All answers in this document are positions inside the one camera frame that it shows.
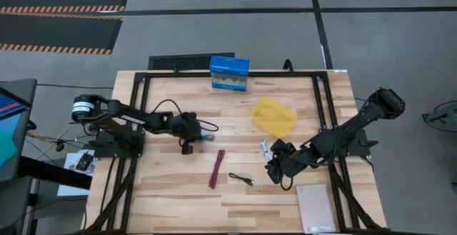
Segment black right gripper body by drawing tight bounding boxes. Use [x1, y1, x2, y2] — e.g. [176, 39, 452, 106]
[267, 139, 303, 185]

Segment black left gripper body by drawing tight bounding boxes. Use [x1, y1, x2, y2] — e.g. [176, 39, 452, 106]
[171, 112, 204, 156]

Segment white USB-C cable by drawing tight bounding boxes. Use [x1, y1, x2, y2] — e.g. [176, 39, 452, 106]
[258, 139, 274, 163]

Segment black USB-C cable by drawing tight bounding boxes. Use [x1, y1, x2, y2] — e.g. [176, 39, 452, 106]
[228, 172, 255, 187]

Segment yellow translucent plastic bin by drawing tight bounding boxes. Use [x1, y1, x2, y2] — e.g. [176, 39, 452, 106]
[251, 96, 299, 139]

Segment pink spiral notebook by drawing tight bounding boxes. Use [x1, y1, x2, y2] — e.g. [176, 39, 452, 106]
[295, 184, 338, 234]

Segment black perforated floor mat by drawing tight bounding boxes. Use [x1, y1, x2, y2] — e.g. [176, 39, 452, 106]
[148, 51, 236, 71]

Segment blue game controller box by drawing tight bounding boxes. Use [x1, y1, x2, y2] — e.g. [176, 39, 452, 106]
[209, 55, 251, 93]

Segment black handheld device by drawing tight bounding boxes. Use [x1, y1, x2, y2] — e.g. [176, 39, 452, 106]
[75, 151, 95, 172]

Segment white paper sheet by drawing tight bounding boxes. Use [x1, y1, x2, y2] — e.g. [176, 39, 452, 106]
[56, 149, 96, 197]

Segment black desk bar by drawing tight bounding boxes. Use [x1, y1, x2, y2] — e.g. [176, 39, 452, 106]
[17, 155, 94, 191]

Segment black chair base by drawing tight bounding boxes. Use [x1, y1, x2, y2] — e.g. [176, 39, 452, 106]
[421, 100, 457, 134]

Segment computer monitor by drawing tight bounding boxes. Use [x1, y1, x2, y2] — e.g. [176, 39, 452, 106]
[0, 78, 38, 183]

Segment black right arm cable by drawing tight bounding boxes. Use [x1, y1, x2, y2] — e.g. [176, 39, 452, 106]
[279, 174, 294, 192]

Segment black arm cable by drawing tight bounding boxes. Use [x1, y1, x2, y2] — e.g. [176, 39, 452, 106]
[279, 174, 294, 192]
[150, 99, 220, 133]

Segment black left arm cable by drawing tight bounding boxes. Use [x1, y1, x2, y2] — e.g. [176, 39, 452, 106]
[150, 99, 220, 133]

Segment black metal table frame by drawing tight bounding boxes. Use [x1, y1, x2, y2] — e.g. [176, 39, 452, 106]
[80, 69, 391, 235]

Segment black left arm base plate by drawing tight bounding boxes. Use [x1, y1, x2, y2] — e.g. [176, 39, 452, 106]
[93, 127, 146, 159]

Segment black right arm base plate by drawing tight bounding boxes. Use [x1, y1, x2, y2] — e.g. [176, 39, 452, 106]
[338, 128, 379, 158]

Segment yellow floor cable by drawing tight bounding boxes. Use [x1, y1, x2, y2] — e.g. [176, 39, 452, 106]
[25, 130, 58, 145]

